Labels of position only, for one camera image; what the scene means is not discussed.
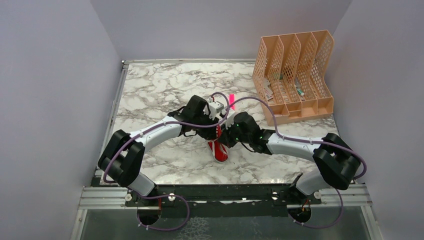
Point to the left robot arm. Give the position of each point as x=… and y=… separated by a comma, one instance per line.
x=122, y=157

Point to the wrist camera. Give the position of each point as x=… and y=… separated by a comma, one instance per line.
x=230, y=116
x=213, y=108

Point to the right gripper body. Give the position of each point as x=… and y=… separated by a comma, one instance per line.
x=232, y=136

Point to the red canvas sneaker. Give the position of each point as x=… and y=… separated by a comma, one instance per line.
x=217, y=149

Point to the pink highlighter marker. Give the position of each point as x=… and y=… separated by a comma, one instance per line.
x=231, y=101

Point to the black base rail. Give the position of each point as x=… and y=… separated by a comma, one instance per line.
x=219, y=200

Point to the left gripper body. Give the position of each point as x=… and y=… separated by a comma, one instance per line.
x=204, y=132

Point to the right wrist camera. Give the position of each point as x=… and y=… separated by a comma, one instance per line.
x=230, y=116

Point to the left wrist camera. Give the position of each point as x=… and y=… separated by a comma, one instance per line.
x=213, y=108

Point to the peach plastic file organizer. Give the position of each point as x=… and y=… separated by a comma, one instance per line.
x=295, y=64

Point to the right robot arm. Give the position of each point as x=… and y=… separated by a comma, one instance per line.
x=336, y=165

